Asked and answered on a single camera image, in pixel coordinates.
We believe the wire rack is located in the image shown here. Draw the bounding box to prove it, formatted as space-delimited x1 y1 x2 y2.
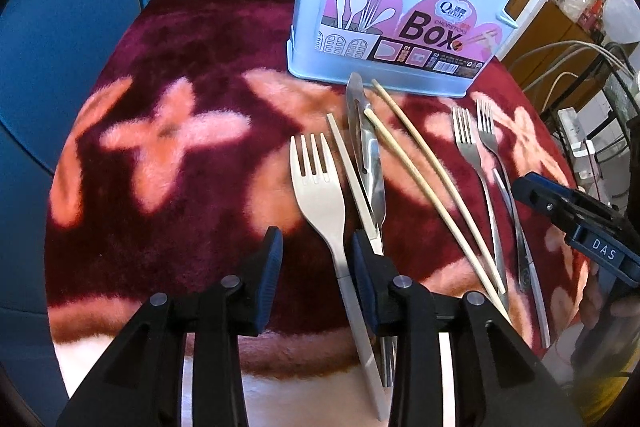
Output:
597 52 640 158

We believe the metal table knife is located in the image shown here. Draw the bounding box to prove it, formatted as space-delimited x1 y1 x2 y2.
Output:
345 73 398 389

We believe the white power strip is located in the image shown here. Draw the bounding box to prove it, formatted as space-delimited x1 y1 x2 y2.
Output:
557 107 598 158

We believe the metal fork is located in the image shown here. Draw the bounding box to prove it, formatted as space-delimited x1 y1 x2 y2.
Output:
476 99 552 349
451 107 510 314

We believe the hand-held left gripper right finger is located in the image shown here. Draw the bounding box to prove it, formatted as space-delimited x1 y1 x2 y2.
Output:
350 231 586 427

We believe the white cable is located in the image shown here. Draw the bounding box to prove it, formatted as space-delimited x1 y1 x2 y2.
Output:
520 39 640 108

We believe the white plastic knife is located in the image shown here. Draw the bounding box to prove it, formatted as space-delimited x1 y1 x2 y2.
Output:
326 113 383 255

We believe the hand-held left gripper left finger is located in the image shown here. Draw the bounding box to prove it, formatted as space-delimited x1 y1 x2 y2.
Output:
55 227 284 427

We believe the white plastic fork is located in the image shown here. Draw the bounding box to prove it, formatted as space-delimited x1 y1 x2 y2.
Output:
289 133 390 422

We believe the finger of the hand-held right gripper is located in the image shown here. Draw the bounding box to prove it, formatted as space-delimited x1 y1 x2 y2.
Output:
511 173 621 230

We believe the wooden chopstick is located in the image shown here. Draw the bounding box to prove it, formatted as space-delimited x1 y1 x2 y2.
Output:
364 108 512 323
371 79 508 295

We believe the red floral printed blanket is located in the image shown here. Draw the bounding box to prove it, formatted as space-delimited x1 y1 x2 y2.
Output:
44 0 588 427

